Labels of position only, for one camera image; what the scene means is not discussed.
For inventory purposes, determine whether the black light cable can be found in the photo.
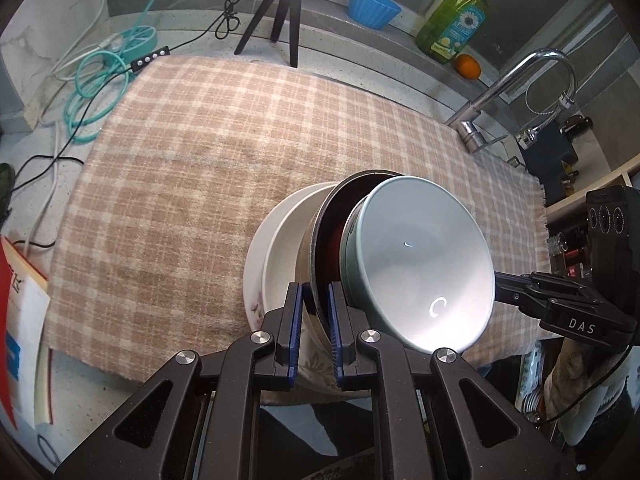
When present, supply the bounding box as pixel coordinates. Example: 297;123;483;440
8;0;271;252

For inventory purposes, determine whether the red steel bowl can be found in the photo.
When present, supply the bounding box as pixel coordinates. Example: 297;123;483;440
296;169;400;348

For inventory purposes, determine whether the blue plastic cup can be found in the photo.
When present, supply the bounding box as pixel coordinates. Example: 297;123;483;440
347;0;401;30

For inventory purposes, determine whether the red white paper bag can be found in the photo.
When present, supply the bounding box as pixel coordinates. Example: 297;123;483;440
1;237;52;429

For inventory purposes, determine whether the chrome kitchen faucet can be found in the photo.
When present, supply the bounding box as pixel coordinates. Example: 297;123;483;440
446;48;577;154

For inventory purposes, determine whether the white cable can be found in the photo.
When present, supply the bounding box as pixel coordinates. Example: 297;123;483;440
22;0;126;261

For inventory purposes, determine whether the teal coiled cable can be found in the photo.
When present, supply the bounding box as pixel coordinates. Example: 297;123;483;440
64;0;179;143

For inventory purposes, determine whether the small white bowl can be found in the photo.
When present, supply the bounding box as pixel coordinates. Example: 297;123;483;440
340;176;496;353

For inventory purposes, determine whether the green dish soap bottle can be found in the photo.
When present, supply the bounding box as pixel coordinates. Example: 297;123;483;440
416;0;489;64

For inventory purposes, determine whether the orange fruit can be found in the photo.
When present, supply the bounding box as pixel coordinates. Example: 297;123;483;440
452;54;482;80

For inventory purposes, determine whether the plain white plate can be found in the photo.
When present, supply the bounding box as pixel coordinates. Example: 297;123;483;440
260;182;336;312

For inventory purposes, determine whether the large steel bowl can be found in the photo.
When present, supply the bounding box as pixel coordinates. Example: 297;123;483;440
292;228;346;388

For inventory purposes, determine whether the black mini tripod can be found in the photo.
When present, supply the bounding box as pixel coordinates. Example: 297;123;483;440
234;0;302;68

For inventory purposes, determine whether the gloved right hand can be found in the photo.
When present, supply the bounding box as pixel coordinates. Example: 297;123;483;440
538;339;634;446

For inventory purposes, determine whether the dark knife block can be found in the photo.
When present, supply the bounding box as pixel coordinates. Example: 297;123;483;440
521;122;578;207

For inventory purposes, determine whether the checkered table cloth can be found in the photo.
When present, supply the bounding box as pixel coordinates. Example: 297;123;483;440
43;56;550;382

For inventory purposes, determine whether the teal power strip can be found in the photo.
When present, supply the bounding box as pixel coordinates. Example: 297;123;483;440
111;25;158;64

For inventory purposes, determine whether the floral plate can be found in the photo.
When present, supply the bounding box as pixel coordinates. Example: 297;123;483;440
298;310;340;393
242;181;336;334

